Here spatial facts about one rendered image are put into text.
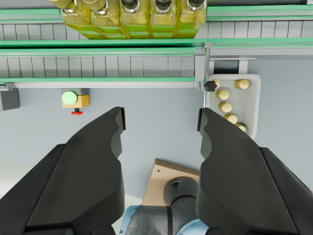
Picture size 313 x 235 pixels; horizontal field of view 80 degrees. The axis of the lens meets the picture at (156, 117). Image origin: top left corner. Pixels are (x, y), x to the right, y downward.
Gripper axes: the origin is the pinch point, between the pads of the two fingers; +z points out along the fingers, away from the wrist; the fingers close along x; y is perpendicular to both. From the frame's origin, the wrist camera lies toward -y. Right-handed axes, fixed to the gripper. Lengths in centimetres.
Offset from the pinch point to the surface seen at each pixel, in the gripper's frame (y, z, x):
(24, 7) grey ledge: -6, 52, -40
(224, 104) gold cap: 23, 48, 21
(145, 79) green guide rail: 10.3, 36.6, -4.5
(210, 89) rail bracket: 10.9, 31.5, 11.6
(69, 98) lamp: 20, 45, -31
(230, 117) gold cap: 27, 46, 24
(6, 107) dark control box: 25, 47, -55
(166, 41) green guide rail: 1.4, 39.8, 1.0
